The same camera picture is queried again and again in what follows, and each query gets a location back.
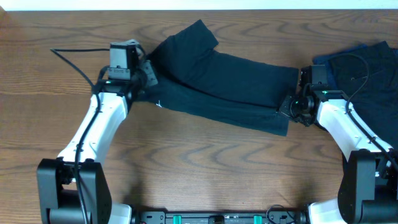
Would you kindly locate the navy blue folded garment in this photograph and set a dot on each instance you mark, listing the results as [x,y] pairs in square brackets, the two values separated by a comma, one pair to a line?
[324,60]

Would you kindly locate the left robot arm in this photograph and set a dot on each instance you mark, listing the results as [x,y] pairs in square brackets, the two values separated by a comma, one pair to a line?
[72,187]

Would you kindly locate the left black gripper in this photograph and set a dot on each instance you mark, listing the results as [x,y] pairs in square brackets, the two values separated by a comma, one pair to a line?
[144,76]

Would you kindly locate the black folded garment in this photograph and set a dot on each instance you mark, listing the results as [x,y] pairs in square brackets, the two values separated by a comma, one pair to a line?
[369,76]

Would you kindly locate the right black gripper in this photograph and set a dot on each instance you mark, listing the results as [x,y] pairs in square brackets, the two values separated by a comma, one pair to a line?
[286,109]

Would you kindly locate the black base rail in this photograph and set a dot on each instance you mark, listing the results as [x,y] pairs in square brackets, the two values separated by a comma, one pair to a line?
[278,216]

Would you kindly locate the dark teal t-shirt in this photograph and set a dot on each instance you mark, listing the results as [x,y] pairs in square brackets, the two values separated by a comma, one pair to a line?
[194,78]

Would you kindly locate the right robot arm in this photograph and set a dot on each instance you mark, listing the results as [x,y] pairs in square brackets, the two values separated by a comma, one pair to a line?
[368,190]

